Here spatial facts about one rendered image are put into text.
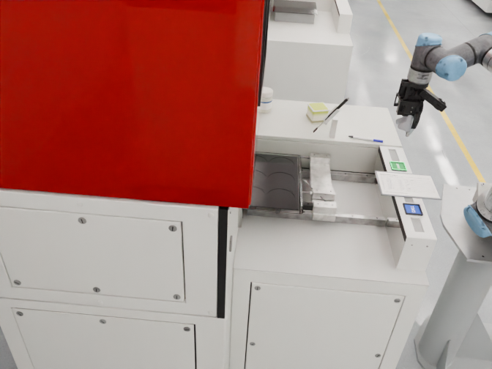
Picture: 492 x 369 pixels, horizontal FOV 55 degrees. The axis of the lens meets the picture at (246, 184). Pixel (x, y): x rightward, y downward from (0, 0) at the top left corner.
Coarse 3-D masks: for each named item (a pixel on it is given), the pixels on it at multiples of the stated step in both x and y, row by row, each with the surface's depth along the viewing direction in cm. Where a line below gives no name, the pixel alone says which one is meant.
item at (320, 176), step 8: (312, 168) 188; (320, 168) 189; (328, 168) 189; (312, 176) 184; (320, 176) 184; (328, 176) 184; (312, 184) 179; (320, 184) 180; (328, 184) 180; (312, 200) 172; (320, 200) 172; (328, 200) 172; (312, 216) 167; (320, 216) 166; (328, 216) 165
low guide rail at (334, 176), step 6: (306, 174) 192; (336, 174) 191; (342, 174) 191; (348, 174) 192; (354, 174) 192; (360, 174) 192; (366, 174) 192; (336, 180) 193; (342, 180) 193; (348, 180) 192; (354, 180) 192; (360, 180) 192; (366, 180) 192; (372, 180) 192
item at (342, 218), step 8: (264, 216) 172; (272, 216) 172; (280, 216) 171; (288, 216) 171; (296, 216) 171; (304, 216) 171; (336, 216) 170; (344, 216) 170; (352, 216) 170; (360, 216) 170; (368, 216) 170; (360, 224) 171; (368, 224) 170; (376, 224) 170
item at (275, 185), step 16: (256, 160) 188; (272, 160) 188; (288, 160) 189; (256, 176) 179; (272, 176) 179; (288, 176) 180; (256, 192) 171; (272, 192) 171; (288, 192) 172; (288, 208) 164
